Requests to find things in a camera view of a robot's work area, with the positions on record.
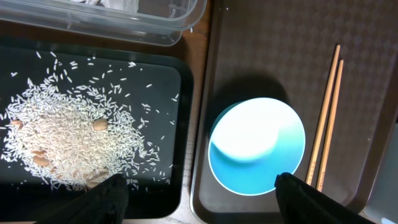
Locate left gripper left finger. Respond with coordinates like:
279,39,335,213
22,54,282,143
36,174,129,224

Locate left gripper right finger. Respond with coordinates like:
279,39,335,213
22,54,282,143
274,172,372,224

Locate light blue bowl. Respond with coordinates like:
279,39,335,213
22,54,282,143
208,98,305,196

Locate rice grains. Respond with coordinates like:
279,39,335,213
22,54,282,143
1,47,181,191

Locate wooden chopstick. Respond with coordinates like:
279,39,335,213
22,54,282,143
305,44,341,185
316,60,344,192

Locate white tissue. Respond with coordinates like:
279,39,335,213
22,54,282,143
71,0,139,12

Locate clear plastic waste bin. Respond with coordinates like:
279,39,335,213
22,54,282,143
1,0,206,47

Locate black plastic tray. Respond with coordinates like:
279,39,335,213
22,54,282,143
1,37,193,222

